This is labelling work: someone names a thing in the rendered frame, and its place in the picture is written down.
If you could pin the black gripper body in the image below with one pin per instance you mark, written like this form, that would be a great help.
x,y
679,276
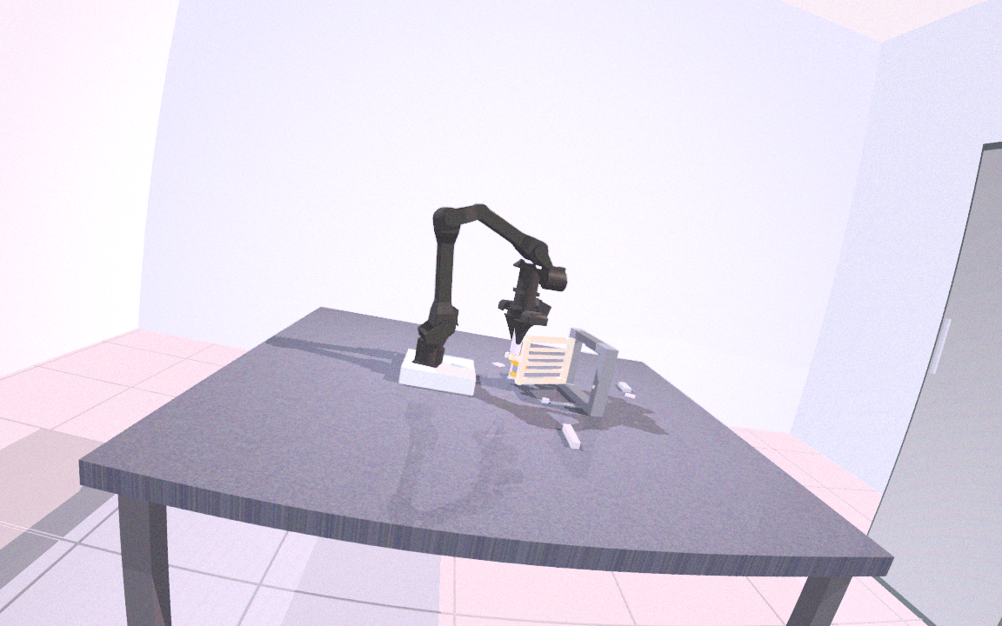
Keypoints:
x,y
522,304

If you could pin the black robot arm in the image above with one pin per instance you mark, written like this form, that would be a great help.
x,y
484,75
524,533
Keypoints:
x,y
443,317

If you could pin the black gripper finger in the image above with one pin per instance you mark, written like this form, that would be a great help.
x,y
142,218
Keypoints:
x,y
521,329
510,322

